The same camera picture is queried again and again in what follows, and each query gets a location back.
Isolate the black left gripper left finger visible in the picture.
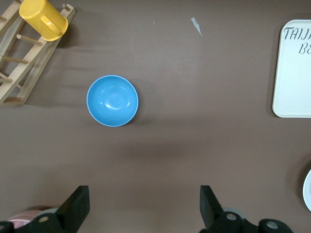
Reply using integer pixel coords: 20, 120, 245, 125
0, 185, 91, 233

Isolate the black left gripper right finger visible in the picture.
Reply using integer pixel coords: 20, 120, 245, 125
199, 185, 295, 233

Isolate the white round plate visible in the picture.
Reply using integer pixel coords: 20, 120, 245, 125
302, 168, 311, 212

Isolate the pink bowl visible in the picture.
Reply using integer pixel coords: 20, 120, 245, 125
6, 208, 59, 225

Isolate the blue bowl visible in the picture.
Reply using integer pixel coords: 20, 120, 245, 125
86, 75, 139, 128

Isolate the wooden mug rack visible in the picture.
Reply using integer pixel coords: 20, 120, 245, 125
0, 0, 76, 107

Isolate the cream tray with bear print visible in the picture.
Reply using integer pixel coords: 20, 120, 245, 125
272, 19, 311, 118

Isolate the grey tape scrap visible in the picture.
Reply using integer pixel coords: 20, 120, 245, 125
190, 17, 203, 37

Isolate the yellow mug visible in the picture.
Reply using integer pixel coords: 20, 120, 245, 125
18, 0, 69, 42

